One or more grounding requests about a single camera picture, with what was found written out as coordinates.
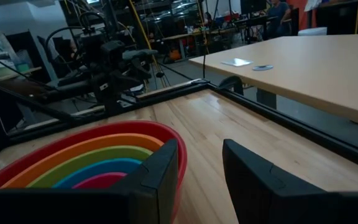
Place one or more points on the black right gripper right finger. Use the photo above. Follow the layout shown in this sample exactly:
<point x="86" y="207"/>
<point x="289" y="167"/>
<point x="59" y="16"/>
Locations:
<point x="259" y="193"/>

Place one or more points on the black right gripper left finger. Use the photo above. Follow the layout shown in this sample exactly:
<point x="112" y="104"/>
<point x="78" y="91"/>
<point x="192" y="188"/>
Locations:
<point x="157" y="174"/>

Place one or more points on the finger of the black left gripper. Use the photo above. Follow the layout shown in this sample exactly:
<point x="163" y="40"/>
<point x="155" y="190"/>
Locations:
<point x="141" y="71"/>
<point x="140" y="54"/>

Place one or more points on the pink plastic bowl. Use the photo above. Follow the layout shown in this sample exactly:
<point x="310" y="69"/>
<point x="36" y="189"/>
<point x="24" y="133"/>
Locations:
<point x="104" y="180"/>

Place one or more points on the blue plastic bowl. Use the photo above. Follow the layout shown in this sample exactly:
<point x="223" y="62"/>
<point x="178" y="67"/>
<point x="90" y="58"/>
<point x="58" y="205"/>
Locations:
<point x="104" y="165"/>

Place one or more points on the green plastic bowl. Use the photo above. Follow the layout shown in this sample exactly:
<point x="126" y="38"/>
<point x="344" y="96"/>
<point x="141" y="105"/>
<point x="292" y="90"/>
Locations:
<point x="98" y="153"/>

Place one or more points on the orange plastic bowl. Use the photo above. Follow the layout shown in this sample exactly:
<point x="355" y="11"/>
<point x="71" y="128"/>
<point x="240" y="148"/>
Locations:
<point x="104" y="138"/>

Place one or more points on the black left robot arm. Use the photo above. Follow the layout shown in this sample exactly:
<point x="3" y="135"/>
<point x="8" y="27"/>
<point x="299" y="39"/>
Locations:
<point x="110" y="90"/>

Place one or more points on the yellow slanted pole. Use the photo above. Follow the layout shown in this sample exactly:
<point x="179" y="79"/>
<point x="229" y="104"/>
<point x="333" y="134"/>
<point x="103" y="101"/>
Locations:
<point x="145" y="34"/>

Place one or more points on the orange round object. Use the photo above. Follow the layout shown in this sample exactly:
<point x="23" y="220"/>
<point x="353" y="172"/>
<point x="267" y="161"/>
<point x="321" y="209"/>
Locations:
<point x="175" y="55"/>

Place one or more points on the large red plastic bowl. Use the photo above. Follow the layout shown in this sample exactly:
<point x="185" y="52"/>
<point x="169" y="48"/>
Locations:
<point x="120" y="125"/>

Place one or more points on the cluttered wooden workbench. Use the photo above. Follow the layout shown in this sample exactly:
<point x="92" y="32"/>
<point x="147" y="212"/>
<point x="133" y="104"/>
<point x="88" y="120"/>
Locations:
<point x="197" y="33"/>

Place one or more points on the small green box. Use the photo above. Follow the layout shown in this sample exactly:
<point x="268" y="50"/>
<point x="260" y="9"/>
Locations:
<point x="22" y="67"/>

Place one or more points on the white flat card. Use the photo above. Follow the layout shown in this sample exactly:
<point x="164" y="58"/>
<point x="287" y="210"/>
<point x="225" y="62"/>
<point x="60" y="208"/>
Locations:
<point x="236" y="62"/>

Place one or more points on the small grey disc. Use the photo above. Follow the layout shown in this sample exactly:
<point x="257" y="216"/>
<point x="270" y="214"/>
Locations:
<point x="263" y="68"/>

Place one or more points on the black computer monitor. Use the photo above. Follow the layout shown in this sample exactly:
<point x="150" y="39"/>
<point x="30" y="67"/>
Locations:
<point x="253" y="6"/>

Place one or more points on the light wooden side table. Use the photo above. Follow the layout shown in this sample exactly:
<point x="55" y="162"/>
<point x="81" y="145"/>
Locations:
<point x="322" y="77"/>

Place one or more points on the person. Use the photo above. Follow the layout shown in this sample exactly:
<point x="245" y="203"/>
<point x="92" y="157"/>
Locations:
<point x="278" y="15"/>

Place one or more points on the white round stool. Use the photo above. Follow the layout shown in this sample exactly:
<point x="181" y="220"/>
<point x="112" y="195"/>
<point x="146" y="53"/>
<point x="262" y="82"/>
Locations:
<point x="312" y="31"/>

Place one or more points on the black cabinet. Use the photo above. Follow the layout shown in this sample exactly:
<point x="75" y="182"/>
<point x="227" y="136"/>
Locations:
<point x="340" y="17"/>

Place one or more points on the yellow upright pole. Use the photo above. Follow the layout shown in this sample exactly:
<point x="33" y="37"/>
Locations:
<point x="357" y="17"/>

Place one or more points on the black metal table frame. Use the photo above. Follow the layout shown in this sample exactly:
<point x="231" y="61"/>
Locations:
<point x="291" y="122"/>

